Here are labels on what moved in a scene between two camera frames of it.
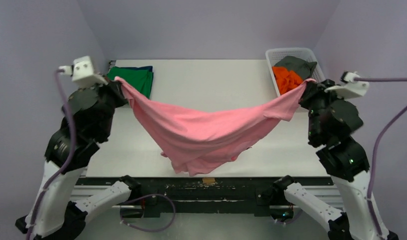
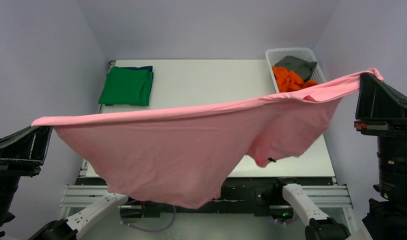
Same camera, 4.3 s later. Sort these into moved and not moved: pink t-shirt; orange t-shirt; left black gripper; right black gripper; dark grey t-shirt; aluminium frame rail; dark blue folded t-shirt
Moved: right black gripper; pink t-shirt; left black gripper
Not moved: dark grey t-shirt; orange t-shirt; aluminium frame rail; dark blue folded t-shirt
